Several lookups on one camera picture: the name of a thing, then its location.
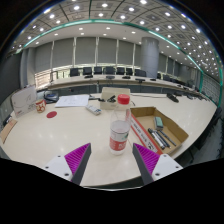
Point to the black tabletop microphone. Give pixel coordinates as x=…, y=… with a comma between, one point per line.
x=172, y=97

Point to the group of round ceiling lights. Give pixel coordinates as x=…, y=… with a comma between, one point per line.
x=105, y=5

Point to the open brown cardboard box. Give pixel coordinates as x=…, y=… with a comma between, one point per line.
x=173, y=128

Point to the row of black office chairs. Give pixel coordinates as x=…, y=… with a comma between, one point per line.
x=110, y=70

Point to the clear red-capped water bottle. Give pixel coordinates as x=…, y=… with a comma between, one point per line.
x=119, y=133

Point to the flat round red coaster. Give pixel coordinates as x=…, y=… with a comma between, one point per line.
x=51, y=114

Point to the green whiteboard eraser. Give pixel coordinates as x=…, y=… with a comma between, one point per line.
x=158, y=123

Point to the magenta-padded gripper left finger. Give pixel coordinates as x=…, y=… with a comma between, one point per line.
x=77, y=159

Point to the white printed paper sheet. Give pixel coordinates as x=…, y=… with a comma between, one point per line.
x=71, y=101

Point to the white remote control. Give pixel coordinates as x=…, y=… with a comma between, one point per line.
x=93, y=109

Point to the red and cream patterned mug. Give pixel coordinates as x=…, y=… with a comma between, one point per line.
x=40, y=106

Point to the white printer paper carton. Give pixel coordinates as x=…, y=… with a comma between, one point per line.
x=23, y=100

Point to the open white box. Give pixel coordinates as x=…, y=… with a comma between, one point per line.
x=108, y=93

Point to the black marker pen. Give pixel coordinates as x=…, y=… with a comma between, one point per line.
x=168, y=138
x=163, y=140
x=156, y=138

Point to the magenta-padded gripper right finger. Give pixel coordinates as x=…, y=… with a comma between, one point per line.
x=146, y=159

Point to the long curved conference desk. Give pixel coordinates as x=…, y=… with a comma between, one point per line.
x=100, y=81

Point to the black desk phone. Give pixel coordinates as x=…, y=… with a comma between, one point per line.
x=51, y=96

